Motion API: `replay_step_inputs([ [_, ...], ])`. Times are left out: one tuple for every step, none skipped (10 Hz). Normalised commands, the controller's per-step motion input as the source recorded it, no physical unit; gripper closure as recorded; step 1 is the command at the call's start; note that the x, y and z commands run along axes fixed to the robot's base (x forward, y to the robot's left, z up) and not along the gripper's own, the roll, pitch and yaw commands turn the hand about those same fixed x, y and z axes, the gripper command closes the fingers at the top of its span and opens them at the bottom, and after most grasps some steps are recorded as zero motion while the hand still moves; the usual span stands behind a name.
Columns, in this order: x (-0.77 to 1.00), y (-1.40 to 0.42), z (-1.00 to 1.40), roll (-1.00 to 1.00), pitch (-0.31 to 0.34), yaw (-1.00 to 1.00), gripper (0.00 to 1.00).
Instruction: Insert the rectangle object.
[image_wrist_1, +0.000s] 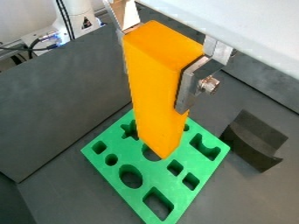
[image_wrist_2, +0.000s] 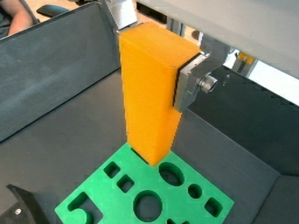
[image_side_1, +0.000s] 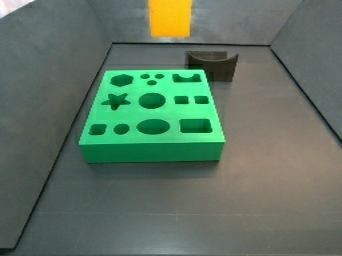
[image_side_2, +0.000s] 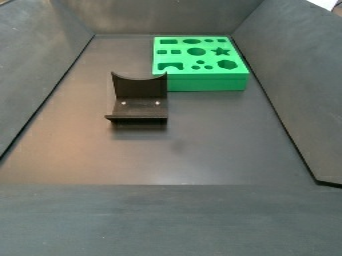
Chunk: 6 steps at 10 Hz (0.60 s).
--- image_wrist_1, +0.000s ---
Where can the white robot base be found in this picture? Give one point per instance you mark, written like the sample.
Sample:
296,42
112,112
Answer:
75,21

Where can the orange rectangular block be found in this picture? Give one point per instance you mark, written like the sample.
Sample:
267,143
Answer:
158,53

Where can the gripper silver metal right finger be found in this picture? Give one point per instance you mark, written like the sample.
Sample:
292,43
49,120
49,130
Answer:
198,74

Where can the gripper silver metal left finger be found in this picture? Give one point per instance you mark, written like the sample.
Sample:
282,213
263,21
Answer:
123,13

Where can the green shape sorter board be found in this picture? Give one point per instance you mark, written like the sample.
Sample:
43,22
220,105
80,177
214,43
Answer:
158,188

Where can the dark grey arch block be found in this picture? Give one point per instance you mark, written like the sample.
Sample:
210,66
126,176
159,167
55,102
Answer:
254,140

